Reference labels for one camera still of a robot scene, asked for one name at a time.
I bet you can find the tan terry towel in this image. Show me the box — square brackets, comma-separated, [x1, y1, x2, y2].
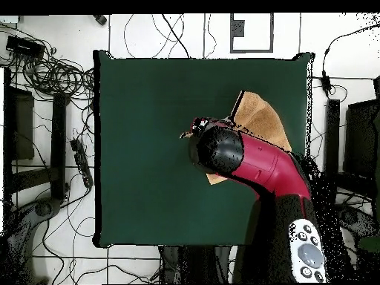
[179, 90, 293, 186]

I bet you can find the dark green table cloth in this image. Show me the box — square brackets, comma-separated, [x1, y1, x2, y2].
[92, 50, 315, 249]

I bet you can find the black power strip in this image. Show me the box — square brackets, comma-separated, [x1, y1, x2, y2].
[70, 138, 94, 189]

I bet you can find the black inline power adapter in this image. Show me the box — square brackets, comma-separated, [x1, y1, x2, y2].
[321, 70, 333, 94]

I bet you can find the grey chair base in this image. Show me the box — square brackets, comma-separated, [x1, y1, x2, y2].
[338, 203, 379, 238]
[0, 197, 62, 284]

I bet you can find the black rectangular box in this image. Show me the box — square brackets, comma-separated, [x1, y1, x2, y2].
[5, 35, 46, 59]

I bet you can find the dark green object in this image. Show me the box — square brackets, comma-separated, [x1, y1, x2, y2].
[357, 233, 380, 254]

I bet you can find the thick black cable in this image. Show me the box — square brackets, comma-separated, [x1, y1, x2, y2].
[161, 13, 191, 59]

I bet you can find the grey floor frame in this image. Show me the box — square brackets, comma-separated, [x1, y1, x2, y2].
[229, 13, 275, 54]

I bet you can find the black stand frame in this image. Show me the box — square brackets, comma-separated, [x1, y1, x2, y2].
[2, 67, 71, 206]
[322, 76, 380, 206]

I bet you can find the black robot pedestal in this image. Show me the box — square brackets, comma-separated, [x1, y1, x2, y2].
[158, 245, 235, 284]

